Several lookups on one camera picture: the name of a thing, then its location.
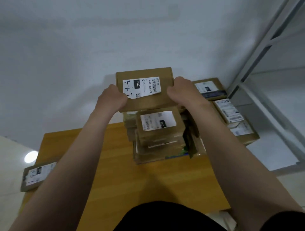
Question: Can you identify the person's right hand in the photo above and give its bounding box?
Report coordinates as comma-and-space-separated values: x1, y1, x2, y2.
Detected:
166, 76, 210, 109

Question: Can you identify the person's left hand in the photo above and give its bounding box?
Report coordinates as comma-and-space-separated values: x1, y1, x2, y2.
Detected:
95, 84, 129, 114

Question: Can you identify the person's right forearm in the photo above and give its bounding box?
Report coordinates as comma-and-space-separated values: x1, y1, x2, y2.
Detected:
188, 101, 305, 231

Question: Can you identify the person's left forearm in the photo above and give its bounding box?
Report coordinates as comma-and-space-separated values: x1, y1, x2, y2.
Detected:
9, 105, 121, 231

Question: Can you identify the cardboard box with pale tape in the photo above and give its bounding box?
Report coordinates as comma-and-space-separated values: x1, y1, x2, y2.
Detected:
122, 111, 139, 142

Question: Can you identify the cardboard box, label, blue tape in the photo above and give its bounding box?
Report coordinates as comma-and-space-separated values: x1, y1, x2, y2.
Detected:
192, 78, 227, 101

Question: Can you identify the small cardboard box, white label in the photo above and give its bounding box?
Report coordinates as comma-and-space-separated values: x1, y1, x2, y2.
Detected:
136, 108, 186, 146

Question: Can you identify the cardboard box with black flap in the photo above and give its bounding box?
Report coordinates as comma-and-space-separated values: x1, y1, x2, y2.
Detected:
181, 111, 206, 159

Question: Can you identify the flat cardboard box, taped edge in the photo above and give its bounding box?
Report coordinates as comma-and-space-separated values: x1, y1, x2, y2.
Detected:
135, 133, 189, 155

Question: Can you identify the cardboard box, long white label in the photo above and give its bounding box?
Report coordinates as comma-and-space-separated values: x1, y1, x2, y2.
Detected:
212, 98, 245, 124

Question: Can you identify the large cardboard box, clear tape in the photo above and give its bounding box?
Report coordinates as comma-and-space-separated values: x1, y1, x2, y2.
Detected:
133, 140, 207, 165

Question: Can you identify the cardboard box, creased white label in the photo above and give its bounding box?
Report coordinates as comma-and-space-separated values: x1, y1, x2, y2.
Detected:
227, 120, 260, 146

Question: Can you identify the grey-edged cardboard box, label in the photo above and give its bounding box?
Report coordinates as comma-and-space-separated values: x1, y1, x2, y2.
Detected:
20, 161, 58, 192

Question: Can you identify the person's black clothing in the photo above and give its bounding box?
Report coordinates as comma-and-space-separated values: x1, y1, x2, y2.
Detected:
114, 201, 305, 231

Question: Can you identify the white metal shelf frame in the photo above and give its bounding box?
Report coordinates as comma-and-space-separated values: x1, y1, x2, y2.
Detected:
226, 0, 305, 170

